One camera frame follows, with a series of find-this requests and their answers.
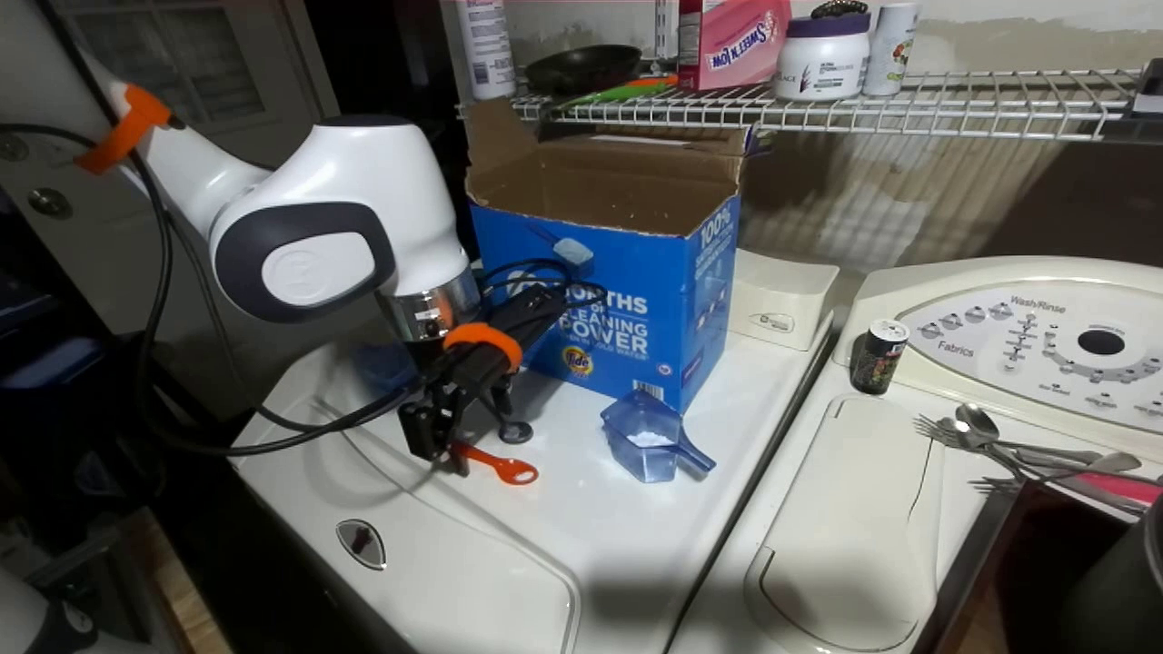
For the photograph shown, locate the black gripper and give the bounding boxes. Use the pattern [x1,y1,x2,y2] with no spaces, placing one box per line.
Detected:
[398,348,525,467]

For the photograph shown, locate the orange plastic spoon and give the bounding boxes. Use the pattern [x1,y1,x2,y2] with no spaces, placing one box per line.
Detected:
[443,438,542,491]

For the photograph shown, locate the dark metal spoon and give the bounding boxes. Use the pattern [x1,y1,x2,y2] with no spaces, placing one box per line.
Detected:
[490,410,540,446]

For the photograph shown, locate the blue plastic scoop cup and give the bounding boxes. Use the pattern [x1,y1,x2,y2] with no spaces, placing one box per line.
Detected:
[598,384,721,489]

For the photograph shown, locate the silver metal spoon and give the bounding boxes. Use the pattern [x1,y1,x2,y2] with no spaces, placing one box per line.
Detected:
[954,401,1148,470]
[921,416,1111,483]

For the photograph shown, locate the oval metal washer badge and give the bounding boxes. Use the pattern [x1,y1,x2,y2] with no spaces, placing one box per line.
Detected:
[335,516,392,576]

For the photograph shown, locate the white washing machine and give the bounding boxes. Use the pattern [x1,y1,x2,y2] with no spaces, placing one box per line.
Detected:
[227,248,851,654]

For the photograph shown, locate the blue Tide detergent box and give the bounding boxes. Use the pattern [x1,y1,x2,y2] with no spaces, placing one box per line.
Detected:
[462,100,748,420]

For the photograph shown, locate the wooden plank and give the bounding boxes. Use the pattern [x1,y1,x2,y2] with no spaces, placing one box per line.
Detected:
[125,506,238,654]

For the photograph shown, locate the tall white bottle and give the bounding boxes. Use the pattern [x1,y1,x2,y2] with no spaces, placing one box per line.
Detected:
[456,0,520,103]

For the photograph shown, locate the orange green plastic item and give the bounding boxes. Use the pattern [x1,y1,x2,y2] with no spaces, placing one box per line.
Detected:
[600,72,680,106]

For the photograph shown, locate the small dark jar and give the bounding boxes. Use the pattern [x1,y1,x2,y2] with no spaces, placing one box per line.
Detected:
[848,317,914,395]

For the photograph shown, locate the slim clear bottle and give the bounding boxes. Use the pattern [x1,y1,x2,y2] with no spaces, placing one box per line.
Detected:
[650,0,682,70]

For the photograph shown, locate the pink red carton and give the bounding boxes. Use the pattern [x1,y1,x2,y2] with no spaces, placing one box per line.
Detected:
[675,0,795,94]

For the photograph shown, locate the white jar purple lid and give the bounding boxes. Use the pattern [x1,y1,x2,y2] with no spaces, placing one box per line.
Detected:
[773,9,876,103]

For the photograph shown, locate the dark brown tray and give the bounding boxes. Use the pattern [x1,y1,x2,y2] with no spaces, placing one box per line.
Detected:
[915,476,1163,654]

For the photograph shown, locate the white spray can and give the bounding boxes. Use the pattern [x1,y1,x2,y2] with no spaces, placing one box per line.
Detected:
[861,0,924,103]

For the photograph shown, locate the round dryer control dial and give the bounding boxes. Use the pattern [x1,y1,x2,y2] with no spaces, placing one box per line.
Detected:
[1073,319,1136,361]

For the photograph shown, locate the orange strap at gripper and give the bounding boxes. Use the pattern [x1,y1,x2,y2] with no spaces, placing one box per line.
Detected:
[440,317,526,374]

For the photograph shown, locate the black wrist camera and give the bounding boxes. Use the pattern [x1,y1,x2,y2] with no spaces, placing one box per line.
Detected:
[477,283,575,357]

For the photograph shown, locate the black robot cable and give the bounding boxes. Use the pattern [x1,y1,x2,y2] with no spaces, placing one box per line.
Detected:
[0,118,575,463]

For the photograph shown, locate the orange strap on arm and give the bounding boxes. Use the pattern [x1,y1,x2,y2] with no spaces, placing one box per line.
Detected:
[76,82,176,179]

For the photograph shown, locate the white wire shelf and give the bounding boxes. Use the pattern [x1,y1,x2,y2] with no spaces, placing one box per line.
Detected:
[513,67,1148,141]

